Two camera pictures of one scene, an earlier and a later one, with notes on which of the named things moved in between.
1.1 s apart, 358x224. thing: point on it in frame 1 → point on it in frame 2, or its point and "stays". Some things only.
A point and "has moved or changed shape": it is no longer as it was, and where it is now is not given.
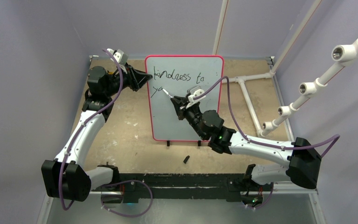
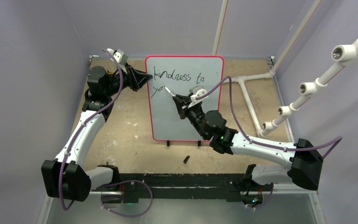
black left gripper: (136, 79) stays
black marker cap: (186, 159) stays
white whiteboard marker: (167, 93) has moved or changed shape
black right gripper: (179, 101) stays
